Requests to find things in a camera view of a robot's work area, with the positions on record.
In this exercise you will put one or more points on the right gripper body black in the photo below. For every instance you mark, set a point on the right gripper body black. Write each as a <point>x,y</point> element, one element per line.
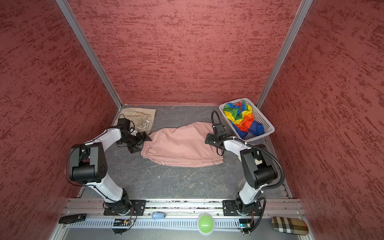
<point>216,141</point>

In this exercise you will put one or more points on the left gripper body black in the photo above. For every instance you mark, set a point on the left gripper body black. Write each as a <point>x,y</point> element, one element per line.
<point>132,140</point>

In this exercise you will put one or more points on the beige shorts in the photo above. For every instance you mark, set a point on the beige shorts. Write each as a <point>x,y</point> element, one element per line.
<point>141,119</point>

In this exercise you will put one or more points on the colourful shorts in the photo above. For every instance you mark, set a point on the colourful shorts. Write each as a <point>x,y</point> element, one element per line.
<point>242,119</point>

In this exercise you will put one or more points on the pink shorts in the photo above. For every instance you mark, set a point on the pink shorts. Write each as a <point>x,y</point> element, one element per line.
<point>182,147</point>

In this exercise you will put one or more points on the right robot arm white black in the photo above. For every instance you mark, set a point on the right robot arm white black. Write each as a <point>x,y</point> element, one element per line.
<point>261,169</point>

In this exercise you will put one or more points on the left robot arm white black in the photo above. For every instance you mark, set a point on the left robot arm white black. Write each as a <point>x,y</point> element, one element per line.
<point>88,167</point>

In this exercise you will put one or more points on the white plastic laundry basket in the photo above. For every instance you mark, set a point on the white plastic laundry basket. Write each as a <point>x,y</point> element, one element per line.
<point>259,116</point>

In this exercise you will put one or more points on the small blue oval object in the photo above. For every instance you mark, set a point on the small blue oval object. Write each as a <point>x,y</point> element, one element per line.
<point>158,215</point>

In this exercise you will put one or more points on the left circuit board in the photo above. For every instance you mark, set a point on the left circuit board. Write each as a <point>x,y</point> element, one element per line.
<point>121,226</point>

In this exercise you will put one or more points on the circuit board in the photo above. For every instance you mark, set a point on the circuit board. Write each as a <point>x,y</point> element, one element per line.
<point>246,226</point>
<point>121,226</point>

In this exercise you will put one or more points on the green round button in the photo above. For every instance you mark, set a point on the green round button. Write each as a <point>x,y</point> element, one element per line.
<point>205,224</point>

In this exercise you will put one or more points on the right circuit board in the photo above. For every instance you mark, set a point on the right circuit board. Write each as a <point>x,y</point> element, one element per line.
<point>246,226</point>

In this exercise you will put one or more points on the black flat remote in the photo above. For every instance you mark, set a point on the black flat remote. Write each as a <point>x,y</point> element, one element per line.
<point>72,219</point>

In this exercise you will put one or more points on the plaid glasses case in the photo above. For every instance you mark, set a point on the plaid glasses case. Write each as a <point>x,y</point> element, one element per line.
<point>290,226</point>

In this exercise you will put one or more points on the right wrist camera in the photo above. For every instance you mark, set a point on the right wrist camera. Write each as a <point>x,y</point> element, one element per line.
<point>210,140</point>

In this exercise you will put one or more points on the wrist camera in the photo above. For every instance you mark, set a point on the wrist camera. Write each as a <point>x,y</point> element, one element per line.
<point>125,125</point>
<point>210,140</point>

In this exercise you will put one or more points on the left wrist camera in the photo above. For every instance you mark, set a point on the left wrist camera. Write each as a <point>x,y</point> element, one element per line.
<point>125,125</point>

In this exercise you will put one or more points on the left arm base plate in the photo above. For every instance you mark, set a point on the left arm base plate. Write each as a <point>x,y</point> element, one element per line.
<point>121,208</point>

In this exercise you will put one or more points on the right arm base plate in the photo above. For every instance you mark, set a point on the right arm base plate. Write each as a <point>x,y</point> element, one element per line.
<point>237,208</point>

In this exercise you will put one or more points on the aluminium front rail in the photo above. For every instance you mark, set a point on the aluminium front rail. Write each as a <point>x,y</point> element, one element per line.
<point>184,208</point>

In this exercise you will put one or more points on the aluminium corner post left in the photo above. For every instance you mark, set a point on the aluminium corner post left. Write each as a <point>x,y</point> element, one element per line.
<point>79,33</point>

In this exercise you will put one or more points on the aluminium corner post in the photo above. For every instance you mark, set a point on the aluminium corner post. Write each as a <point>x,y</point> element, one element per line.
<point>291,35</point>
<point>79,33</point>

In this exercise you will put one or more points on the aluminium corner post right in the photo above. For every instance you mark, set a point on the aluminium corner post right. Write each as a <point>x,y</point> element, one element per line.
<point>291,35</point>

